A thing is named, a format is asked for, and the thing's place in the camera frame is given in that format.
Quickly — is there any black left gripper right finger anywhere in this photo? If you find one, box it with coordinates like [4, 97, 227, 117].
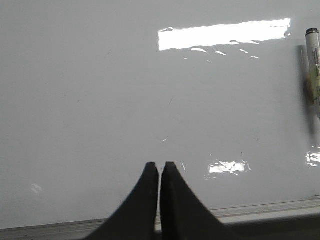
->
[160, 162, 240, 240]

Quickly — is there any grey whiteboard frame ledge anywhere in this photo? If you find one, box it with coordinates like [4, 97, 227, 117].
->
[0, 196, 320, 240]

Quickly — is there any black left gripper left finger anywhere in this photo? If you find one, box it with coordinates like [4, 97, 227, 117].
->
[86, 162, 159, 240]

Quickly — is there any white whiteboard marker with magnet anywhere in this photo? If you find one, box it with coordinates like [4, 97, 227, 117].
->
[305, 27, 320, 117]

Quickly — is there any white whiteboard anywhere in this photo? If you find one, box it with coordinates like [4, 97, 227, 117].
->
[0, 0, 320, 229]

